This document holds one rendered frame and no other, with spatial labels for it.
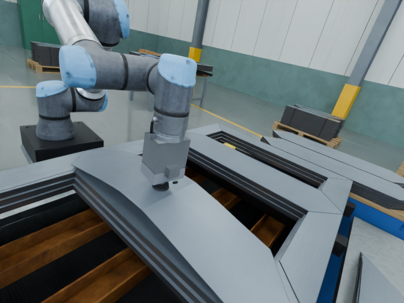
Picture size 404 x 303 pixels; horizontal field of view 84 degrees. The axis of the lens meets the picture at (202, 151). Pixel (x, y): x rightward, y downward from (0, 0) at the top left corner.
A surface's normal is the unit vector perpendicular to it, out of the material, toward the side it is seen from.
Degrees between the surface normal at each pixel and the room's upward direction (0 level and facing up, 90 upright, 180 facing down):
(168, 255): 0
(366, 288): 0
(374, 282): 0
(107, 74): 91
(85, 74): 94
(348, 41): 90
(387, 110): 90
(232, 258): 12
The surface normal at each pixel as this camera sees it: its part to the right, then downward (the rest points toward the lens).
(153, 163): -0.76, 0.14
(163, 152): 0.63, 0.44
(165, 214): 0.33, -0.80
